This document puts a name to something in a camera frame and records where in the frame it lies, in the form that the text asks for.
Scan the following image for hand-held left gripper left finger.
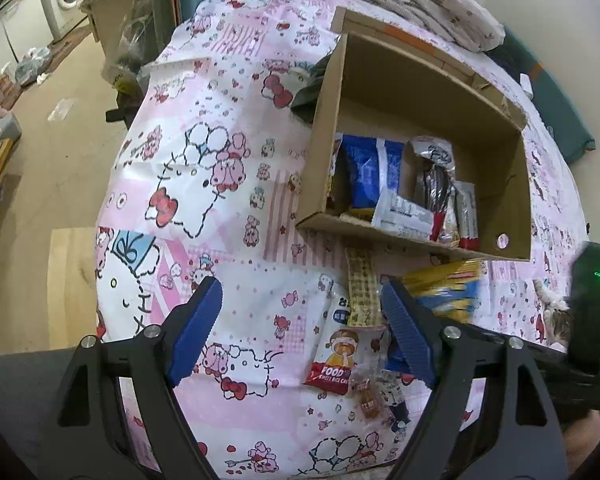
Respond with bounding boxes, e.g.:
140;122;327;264
57;275;226;480

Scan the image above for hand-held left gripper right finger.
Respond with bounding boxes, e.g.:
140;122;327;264
380;279;566;480

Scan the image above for yellow blue cartoon snack packet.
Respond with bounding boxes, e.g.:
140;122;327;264
402;259;483;324

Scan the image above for beige patterned snack packet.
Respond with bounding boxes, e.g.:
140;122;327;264
346;247;384;330

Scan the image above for small brown candy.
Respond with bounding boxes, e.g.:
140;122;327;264
354;367;387;421

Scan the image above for white red cartoon snack packet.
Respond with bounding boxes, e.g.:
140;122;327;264
302;282;389;399

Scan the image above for small silver red sachet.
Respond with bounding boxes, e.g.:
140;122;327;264
439;205;462;248

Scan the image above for white snack bar red end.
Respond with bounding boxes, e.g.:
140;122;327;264
371;190;449;242

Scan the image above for narrow white red sachet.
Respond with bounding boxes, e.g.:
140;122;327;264
455;181;480;251

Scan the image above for dark silver snack packet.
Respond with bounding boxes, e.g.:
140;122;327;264
405;136;456;216

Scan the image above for blue snack packet white stripe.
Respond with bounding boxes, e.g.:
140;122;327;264
327;132;406;221

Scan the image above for person's right hand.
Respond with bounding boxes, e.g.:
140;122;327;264
562;410;600;472

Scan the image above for grey white cat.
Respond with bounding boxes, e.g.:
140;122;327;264
532;280;577;354

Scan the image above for wooden board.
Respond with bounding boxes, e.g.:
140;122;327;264
47;227;102;359

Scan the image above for pink cartoon printed bedsheet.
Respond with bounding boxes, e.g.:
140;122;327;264
95;0;589;480

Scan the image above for person's dark grey clothing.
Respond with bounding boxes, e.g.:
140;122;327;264
0;350;156;480

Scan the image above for teal mattress edge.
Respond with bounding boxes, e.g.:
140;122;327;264
490;25;597;167

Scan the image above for dark cloth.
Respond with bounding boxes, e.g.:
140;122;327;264
290;55;332;124

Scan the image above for clear plastic bag clutter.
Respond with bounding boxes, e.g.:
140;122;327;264
102;10;157;97

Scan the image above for white plastic bag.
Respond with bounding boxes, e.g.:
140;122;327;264
15;46;54;87

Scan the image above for white floral duvet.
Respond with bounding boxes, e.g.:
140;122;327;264
325;0;507;54

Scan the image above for cardboard box with lace cloth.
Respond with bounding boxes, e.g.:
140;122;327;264
80;0;152;44

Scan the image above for white kitchen cabinets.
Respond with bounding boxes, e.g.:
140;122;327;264
0;0;51;69

